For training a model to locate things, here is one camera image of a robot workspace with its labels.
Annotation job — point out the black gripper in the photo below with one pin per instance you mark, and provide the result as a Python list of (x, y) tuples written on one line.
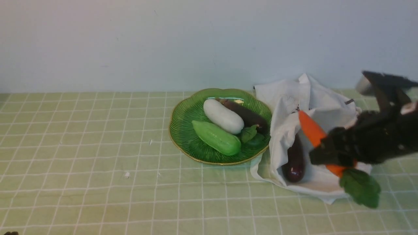
[(376, 136)]

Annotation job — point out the orange carrot with green leaves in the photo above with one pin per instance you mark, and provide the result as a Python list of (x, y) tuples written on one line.
[(358, 184)]

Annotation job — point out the dark eggplant in bag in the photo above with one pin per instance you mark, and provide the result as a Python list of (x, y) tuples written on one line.
[(294, 170)]

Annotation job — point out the white cloth bag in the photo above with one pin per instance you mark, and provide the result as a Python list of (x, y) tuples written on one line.
[(328, 108)]

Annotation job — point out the dark eggplant on plate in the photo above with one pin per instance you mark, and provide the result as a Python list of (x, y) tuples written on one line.
[(255, 126)]

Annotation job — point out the green cucumber vegetable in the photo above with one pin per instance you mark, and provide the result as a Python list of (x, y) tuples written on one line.
[(215, 137)]

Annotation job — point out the white radish vegetable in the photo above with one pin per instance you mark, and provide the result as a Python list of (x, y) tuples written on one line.
[(228, 120)]

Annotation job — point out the green ribbed plate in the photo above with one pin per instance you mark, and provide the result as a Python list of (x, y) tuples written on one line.
[(184, 137)]

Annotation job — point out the green tablecloth with grid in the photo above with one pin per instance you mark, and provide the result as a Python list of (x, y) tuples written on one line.
[(104, 164)]

